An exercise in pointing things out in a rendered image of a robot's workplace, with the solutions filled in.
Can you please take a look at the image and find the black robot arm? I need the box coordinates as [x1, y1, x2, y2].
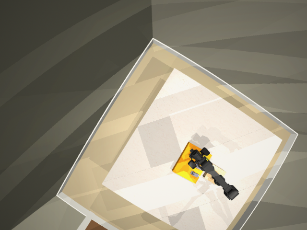
[189, 149, 239, 200]

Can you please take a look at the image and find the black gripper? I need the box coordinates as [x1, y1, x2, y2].
[188, 147, 210, 169]

